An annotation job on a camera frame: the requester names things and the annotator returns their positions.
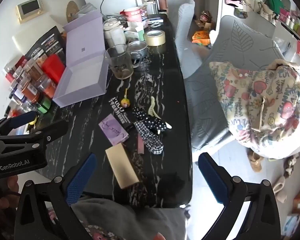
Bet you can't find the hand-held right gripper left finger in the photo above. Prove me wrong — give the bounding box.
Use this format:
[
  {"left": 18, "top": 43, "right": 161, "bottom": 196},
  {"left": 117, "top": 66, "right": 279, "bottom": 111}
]
[{"left": 15, "top": 152, "right": 98, "bottom": 240}]

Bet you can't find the person's left hand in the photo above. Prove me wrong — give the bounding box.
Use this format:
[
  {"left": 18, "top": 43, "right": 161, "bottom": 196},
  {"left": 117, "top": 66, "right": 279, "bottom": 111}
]
[{"left": 0, "top": 175, "right": 20, "bottom": 207}]

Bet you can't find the black white checked hair tie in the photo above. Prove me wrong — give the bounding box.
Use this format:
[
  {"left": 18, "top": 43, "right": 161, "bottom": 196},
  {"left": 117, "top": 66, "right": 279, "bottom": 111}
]
[{"left": 134, "top": 121, "right": 164, "bottom": 155}]

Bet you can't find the beige tape roll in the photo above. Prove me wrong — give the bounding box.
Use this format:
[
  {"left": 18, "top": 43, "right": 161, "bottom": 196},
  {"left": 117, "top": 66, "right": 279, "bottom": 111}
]
[{"left": 143, "top": 30, "right": 165, "bottom": 47}]

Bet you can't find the pink stick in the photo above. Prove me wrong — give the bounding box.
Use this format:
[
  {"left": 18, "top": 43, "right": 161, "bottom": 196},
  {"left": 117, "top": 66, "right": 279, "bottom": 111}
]
[{"left": 137, "top": 132, "right": 145, "bottom": 154}]

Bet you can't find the small purple box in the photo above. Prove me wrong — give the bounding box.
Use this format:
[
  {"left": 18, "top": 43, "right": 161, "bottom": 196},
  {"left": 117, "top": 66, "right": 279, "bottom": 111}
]
[{"left": 98, "top": 114, "right": 129, "bottom": 146}]

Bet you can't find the cream hair claw clip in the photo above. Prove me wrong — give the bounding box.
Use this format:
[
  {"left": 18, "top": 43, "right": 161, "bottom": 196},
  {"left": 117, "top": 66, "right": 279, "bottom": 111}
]
[{"left": 147, "top": 96, "right": 162, "bottom": 119}]

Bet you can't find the glass mug with brown residue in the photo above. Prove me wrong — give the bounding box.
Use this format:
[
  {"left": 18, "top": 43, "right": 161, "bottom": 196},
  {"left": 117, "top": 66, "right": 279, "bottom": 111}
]
[{"left": 104, "top": 44, "right": 134, "bottom": 80}]

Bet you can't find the person's grey clothing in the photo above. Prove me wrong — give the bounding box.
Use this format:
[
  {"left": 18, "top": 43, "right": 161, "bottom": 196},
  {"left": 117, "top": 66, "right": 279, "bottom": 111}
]
[{"left": 72, "top": 196, "right": 185, "bottom": 240}]

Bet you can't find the tan rectangular box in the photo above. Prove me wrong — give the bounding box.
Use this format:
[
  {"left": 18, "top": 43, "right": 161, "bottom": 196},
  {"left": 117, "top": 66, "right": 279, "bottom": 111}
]
[{"left": 105, "top": 144, "right": 140, "bottom": 189}]

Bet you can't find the small white teal box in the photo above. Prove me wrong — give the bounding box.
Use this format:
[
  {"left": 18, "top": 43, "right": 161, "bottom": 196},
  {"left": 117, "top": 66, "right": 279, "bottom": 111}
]
[{"left": 124, "top": 27, "right": 144, "bottom": 40}]

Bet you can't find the black polka dot hair bow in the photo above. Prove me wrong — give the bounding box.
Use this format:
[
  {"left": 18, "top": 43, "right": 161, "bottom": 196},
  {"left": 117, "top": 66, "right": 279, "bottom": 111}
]
[{"left": 132, "top": 107, "right": 172, "bottom": 135}]

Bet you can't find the pink bowl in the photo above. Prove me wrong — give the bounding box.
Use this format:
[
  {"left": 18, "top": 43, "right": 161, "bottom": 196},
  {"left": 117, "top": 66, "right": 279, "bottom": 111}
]
[{"left": 124, "top": 6, "right": 142, "bottom": 22}]

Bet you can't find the yellow lollipop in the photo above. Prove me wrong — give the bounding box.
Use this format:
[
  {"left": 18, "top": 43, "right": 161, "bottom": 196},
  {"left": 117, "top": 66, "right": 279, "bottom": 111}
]
[{"left": 122, "top": 88, "right": 130, "bottom": 109}]

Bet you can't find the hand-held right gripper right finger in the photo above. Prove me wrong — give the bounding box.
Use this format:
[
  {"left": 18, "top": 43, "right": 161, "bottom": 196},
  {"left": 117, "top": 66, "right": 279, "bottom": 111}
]
[{"left": 197, "top": 152, "right": 282, "bottom": 240}]

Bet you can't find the red canister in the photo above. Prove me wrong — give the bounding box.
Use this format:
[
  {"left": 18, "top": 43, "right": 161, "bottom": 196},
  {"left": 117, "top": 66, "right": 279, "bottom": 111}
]
[{"left": 42, "top": 54, "right": 66, "bottom": 83}]

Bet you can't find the orange bag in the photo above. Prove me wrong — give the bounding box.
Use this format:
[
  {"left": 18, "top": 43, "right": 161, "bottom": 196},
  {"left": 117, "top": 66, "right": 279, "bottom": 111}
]
[{"left": 192, "top": 31, "right": 212, "bottom": 46}]

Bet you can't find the woven round trivet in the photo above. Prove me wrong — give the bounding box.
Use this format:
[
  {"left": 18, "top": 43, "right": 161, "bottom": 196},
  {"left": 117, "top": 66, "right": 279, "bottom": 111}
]
[{"left": 66, "top": 0, "right": 80, "bottom": 23}]

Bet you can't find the beige wall control panel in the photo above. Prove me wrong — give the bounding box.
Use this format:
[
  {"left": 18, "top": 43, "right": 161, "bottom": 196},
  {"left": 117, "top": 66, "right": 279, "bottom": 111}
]
[{"left": 16, "top": 0, "right": 44, "bottom": 22}]

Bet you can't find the grey leaf pattern chair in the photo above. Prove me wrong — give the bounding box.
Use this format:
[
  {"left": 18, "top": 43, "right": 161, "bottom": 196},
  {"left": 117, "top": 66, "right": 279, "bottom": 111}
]
[
  {"left": 167, "top": 0, "right": 203, "bottom": 79},
  {"left": 184, "top": 15, "right": 285, "bottom": 153}
]

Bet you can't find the black printed snack bar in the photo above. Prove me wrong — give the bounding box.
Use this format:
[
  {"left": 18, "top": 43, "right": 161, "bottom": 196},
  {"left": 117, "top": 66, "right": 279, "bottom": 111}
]
[{"left": 107, "top": 95, "right": 134, "bottom": 130}]

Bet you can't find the group of clear spice jars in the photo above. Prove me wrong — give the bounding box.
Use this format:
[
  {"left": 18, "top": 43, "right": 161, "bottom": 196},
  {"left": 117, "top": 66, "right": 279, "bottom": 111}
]
[{"left": 5, "top": 59, "right": 57, "bottom": 110}]

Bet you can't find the floral printed cushion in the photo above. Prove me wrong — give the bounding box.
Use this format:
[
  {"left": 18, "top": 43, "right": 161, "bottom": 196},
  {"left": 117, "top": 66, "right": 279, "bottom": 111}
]
[{"left": 209, "top": 59, "right": 300, "bottom": 159}]

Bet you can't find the lavender gift box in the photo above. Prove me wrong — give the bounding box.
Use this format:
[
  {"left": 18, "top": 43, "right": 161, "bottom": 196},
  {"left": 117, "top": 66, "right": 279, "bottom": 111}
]
[{"left": 52, "top": 10, "right": 110, "bottom": 108}]

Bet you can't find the tan slipper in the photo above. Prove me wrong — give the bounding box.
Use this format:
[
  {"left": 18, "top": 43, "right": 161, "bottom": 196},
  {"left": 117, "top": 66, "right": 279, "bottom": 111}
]
[{"left": 249, "top": 152, "right": 263, "bottom": 173}]

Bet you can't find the beige slipper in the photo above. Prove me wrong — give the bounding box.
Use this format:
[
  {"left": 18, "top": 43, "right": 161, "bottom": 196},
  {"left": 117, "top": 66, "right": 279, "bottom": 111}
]
[{"left": 275, "top": 176, "right": 287, "bottom": 203}]

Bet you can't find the white jar with clear lid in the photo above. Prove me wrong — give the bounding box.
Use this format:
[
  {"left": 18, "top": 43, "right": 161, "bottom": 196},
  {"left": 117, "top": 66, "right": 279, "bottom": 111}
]
[{"left": 103, "top": 19, "right": 122, "bottom": 39}]

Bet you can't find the green tote bag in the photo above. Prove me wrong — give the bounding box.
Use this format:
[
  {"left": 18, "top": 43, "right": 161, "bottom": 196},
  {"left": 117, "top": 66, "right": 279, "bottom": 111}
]
[{"left": 267, "top": 0, "right": 284, "bottom": 15}]

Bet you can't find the green label jar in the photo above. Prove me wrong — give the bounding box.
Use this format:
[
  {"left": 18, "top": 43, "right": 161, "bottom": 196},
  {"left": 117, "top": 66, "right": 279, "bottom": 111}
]
[{"left": 36, "top": 97, "right": 52, "bottom": 114}]

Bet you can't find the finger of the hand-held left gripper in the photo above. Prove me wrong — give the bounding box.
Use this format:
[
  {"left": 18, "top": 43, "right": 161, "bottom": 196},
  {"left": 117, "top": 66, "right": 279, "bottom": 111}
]
[
  {"left": 0, "top": 120, "right": 69, "bottom": 148},
  {"left": 0, "top": 111, "right": 38, "bottom": 140}
]

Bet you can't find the black printed pouch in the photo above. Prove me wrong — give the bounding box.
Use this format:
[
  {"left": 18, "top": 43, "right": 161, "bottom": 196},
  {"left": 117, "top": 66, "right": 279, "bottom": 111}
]
[{"left": 24, "top": 26, "right": 67, "bottom": 65}]

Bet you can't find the grey plastic bag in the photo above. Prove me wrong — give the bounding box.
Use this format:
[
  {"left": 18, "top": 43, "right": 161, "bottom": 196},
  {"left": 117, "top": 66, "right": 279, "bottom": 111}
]
[{"left": 76, "top": 2, "right": 100, "bottom": 15}]

